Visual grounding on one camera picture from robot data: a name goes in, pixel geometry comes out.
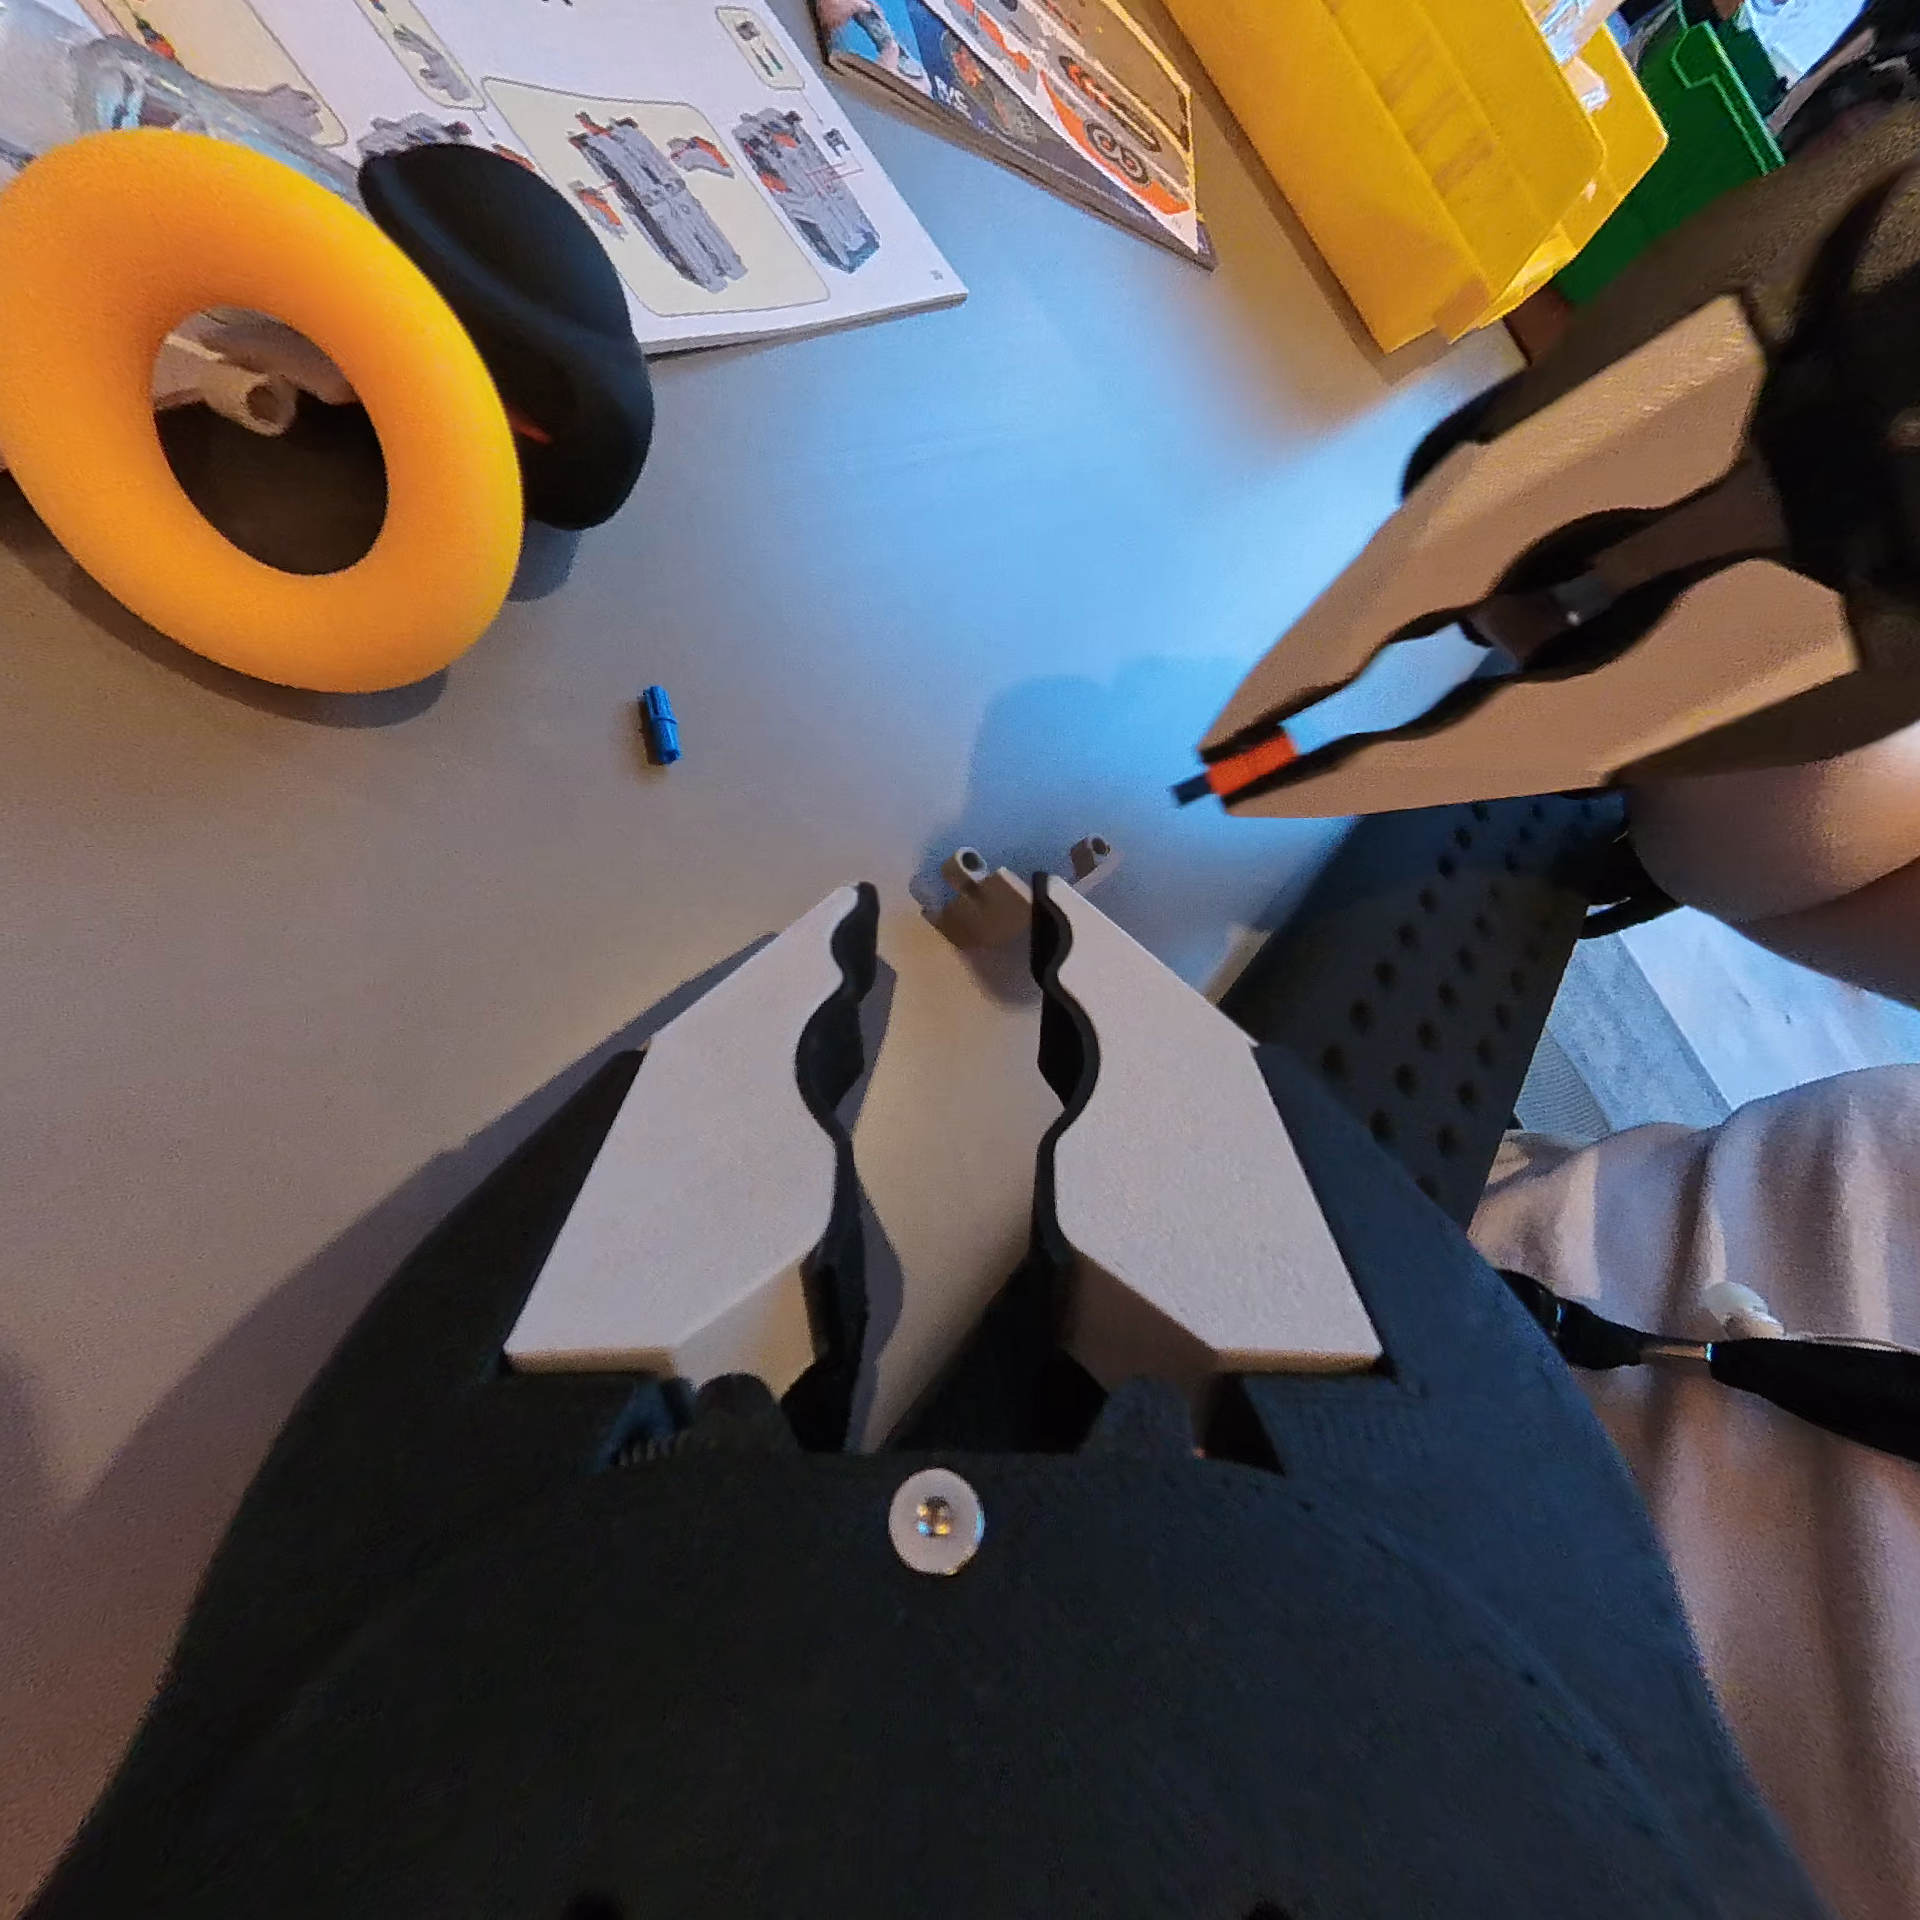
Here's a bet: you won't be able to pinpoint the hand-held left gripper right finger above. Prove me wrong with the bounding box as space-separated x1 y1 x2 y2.
1025 872 1385 1389

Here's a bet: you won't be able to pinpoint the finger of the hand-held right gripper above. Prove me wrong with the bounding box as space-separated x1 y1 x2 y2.
1223 558 1865 823
1198 293 1801 758

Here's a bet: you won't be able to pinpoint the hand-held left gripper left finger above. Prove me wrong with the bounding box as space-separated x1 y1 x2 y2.
504 881 903 1454

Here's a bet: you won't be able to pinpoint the grey angled brick piece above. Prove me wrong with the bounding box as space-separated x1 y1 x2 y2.
912 833 1120 993

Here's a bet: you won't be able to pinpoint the orange connector with blue pins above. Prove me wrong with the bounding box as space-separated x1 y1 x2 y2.
1177 736 1297 805

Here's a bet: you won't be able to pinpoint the person's right forearm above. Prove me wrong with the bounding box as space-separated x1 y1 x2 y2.
1621 736 1920 1009

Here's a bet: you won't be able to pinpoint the grey desk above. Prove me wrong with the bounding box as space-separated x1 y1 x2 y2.
0 0 1546 1920

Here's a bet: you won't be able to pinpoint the green storage bin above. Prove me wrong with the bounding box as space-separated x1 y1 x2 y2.
1552 15 1786 309

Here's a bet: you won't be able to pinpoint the nested yellow storage bins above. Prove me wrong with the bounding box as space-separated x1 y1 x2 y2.
1169 0 1670 353

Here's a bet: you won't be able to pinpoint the printed sticker sheet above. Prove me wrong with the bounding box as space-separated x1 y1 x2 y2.
913 0 1201 248

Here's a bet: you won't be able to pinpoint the person's torso in white shirt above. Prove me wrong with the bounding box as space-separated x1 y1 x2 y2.
1470 1049 1920 1920

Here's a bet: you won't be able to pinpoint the small colourful booklet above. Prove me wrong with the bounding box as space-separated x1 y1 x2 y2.
813 0 1220 272

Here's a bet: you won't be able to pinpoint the black foam wheel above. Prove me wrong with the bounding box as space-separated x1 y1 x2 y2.
356 142 655 534

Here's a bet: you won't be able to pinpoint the open instruction booklet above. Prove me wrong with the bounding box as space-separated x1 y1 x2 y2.
74 0 969 357

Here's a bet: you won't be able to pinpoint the clear bag of brick parts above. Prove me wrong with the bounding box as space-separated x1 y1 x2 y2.
0 15 367 441

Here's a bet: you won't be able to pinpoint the yellow foam ring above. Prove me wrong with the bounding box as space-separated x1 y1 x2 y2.
0 128 528 696

